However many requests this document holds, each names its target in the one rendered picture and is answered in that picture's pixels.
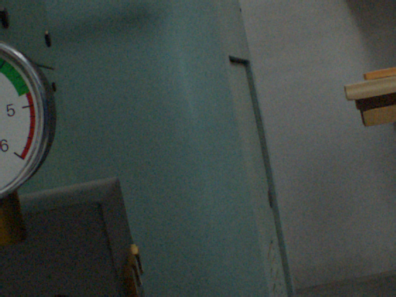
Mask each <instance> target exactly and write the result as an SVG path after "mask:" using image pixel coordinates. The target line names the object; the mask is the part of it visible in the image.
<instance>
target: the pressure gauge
mask: <svg viewBox="0 0 396 297"><path fill-rule="evenodd" d="M56 125H57V112H56V107H55V101H54V95H53V92H52V89H51V87H50V85H49V83H48V81H47V79H46V76H45V75H44V74H43V72H42V70H41V69H40V68H39V67H38V66H37V64H36V63H35V62H34V61H33V60H32V59H31V58H30V57H28V56H27V55H26V54H24V52H21V51H19V50H17V49H15V48H14V47H12V46H11V45H9V44H7V43H6V42H4V41H0V246H5V245H10V244H16V243H20V242H23V241H24V240H25V238H27V233H26V229H25V223H24V220H23V214H22V211H21V205H20V202H19V198H18V191H17V189H19V188H20V187H21V186H22V185H24V184H25V183H26V182H27V181H29V179H30V178H31V177H32V176H33V175H34V174H36V172H37V171H38V170H39V169H40V166H41V165H42V164H43V163H44V162H45V159H46V157H47V156H48V154H49V152H50V149H51V147H52V143H53V141H54V135H55V131H56Z"/></svg>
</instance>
